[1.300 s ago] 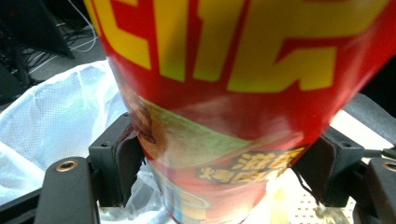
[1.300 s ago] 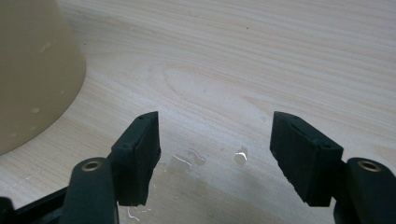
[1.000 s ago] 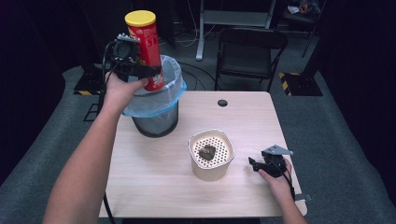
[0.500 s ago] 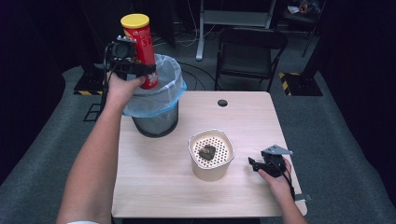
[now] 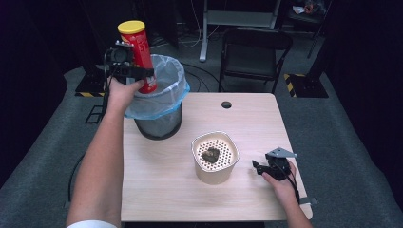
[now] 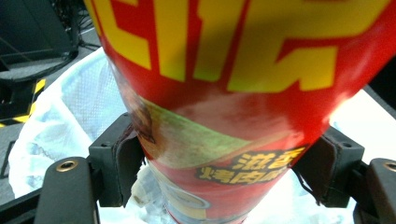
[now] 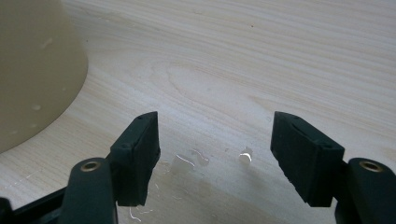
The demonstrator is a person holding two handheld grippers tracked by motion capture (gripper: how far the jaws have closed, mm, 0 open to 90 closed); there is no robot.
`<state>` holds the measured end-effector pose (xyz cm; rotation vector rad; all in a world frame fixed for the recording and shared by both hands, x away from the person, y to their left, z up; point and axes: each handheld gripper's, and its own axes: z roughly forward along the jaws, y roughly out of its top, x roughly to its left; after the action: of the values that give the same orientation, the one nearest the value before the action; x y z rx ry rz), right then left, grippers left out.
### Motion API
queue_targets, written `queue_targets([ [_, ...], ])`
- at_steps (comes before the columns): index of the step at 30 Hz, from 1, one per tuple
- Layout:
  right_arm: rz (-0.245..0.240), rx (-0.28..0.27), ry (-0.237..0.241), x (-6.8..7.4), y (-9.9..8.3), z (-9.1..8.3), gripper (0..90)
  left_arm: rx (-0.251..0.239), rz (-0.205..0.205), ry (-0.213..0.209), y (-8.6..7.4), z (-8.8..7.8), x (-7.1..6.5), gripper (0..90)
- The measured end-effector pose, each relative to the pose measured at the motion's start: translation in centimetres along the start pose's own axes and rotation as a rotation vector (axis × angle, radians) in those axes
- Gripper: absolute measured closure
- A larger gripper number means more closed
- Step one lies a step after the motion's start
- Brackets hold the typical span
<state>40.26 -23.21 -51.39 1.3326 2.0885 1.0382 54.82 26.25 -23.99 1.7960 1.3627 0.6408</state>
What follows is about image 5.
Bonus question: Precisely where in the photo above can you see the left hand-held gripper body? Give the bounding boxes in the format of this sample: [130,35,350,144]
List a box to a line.
[106,41,134,84]

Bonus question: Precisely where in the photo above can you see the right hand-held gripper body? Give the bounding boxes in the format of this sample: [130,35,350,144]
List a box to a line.
[265,146,298,181]

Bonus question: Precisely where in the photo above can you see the red chip can yellow lid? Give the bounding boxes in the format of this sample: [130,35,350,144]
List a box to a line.
[117,20,159,95]

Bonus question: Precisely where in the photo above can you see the translucent blue bin liner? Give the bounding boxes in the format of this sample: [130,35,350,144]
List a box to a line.
[124,53,191,121]

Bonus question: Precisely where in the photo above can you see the beige container with strainer insert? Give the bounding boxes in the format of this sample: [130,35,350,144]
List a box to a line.
[190,130,240,186]

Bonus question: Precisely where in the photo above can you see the wet tea bag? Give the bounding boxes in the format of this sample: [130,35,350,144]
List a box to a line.
[201,146,221,164]

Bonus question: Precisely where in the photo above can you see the metal mesh trash bin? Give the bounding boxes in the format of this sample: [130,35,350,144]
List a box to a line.
[133,104,183,141]

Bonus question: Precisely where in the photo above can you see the person's right hand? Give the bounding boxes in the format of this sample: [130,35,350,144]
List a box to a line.
[261,161,300,207]

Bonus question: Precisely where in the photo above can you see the person's left hand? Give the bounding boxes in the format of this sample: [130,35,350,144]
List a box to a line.
[106,77,145,112]

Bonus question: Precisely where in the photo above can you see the hazard-striped black stand base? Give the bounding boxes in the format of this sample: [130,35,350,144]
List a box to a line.
[283,73,330,99]
[74,65,110,98]

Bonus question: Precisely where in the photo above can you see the black folding chair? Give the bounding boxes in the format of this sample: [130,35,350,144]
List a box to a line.
[218,28,294,94]

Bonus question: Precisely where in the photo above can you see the dark chair with clutter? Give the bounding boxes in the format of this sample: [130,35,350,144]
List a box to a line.
[286,0,333,60]

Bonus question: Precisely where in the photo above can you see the white sleeve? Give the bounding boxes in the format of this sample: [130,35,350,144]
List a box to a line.
[67,219,118,228]

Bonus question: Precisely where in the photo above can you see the right hand-held gripper cable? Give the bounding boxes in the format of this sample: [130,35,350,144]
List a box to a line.
[278,162,302,204]

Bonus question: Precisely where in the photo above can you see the hand-held gripper cable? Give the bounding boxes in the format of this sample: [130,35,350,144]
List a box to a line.
[100,48,112,123]
[278,162,302,204]

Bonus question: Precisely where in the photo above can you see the left hand-held gripper cable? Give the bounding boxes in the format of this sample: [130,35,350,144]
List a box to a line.
[100,48,112,123]

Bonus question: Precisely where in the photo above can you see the black floor cables bundle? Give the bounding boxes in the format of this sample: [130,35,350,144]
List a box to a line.
[180,61,221,93]

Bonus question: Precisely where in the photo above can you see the white cables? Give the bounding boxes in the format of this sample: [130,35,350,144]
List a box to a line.
[177,0,221,49]

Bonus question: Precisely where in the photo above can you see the white desk frame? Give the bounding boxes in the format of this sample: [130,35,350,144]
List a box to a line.
[199,0,282,63]

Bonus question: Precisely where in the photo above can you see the black floor cable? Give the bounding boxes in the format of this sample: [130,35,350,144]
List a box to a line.
[67,153,86,203]

